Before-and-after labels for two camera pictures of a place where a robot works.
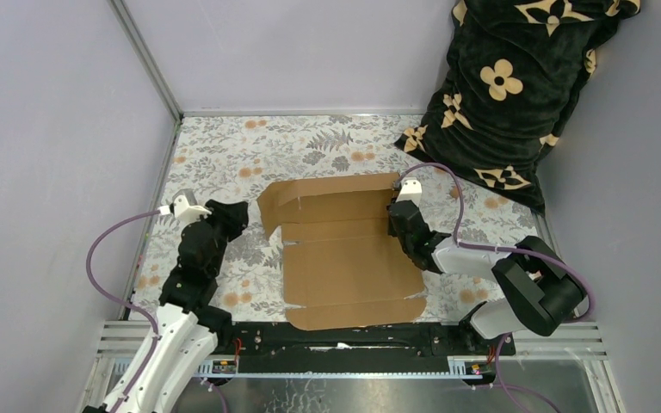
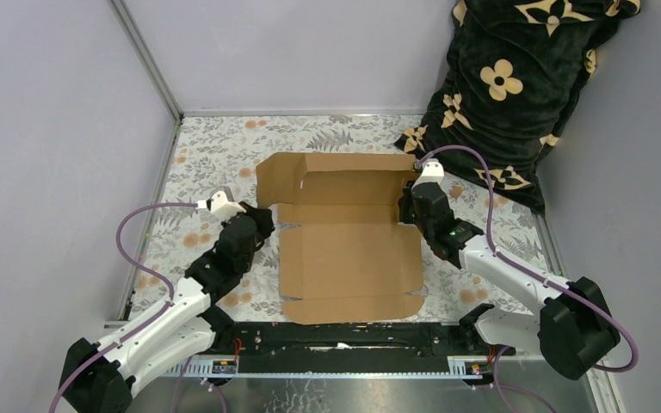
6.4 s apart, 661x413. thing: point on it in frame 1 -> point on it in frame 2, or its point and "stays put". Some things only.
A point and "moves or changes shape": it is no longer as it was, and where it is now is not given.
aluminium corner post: [148, 60] stays put
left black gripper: [234, 216] -> [264, 218]
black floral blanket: [515, 70] stays put
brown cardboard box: [342, 267] moves or changes shape
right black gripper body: [406, 245] -> [407, 213]
